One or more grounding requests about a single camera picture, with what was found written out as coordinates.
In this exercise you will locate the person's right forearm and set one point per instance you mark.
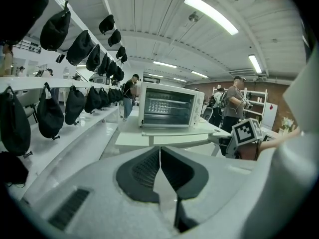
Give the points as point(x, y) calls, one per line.
point(279, 142)

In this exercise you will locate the white table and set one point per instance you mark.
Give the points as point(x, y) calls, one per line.
point(129, 126)

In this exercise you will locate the white cabinet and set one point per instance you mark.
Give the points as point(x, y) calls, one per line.
point(269, 116)

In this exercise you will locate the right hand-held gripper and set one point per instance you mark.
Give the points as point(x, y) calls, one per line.
point(245, 132)

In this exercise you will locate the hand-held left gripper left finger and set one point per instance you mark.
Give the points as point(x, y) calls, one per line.
point(139, 175)

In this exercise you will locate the white toaster oven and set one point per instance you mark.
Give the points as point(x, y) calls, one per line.
point(169, 87)

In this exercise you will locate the white storage shelf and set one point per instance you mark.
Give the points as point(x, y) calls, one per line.
point(256, 103)

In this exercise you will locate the white shelf rack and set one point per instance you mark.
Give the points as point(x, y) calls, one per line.
point(82, 138)

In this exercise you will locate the row of black hanging bags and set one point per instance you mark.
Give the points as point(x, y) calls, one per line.
point(49, 116)

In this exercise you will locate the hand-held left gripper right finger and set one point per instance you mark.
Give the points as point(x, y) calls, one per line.
point(184, 175)

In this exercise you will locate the grey ceiling fixture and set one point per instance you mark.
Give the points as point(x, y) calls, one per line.
point(193, 17)

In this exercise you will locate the row of ceiling tube lights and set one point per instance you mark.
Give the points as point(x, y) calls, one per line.
point(211, 14)

